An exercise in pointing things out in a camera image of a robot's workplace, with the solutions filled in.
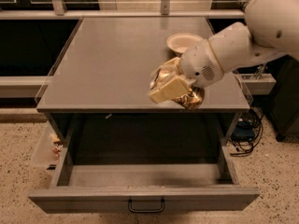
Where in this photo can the clear plastic side bin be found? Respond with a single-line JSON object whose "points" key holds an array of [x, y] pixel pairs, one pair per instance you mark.
{"points": [[43, 156]]}

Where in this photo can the small snack packet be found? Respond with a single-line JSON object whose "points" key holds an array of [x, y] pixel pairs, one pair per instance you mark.
{"points": [[57, 145]]}

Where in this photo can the orange soda can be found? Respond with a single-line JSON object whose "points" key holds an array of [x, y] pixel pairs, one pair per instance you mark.
{"points": [[190, 101]]}

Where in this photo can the open grey top drawer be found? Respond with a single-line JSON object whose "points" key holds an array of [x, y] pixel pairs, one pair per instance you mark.
{"points": [[104, 166]]}

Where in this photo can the black drawer handle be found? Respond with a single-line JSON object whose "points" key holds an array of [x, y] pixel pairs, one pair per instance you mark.
{"points": [[146, 207]]}

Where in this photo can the grey drawer cabinet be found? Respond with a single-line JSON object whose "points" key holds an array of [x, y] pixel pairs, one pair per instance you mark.
{"points": [[100, 89]]}

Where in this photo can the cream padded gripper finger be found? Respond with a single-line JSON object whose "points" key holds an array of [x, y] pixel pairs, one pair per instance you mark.
{"points": [[171, 89], [168, 68]]}

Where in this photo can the white paper bowl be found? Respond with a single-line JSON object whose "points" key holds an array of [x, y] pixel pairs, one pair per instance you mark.
{"points": [[179, 43]]}

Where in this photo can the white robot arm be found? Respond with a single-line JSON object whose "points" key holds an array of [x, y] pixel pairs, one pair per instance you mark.
{"points": [[270, 31]]}

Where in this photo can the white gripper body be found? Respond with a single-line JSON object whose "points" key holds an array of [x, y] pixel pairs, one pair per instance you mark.
{"points": [[198, 63]]}

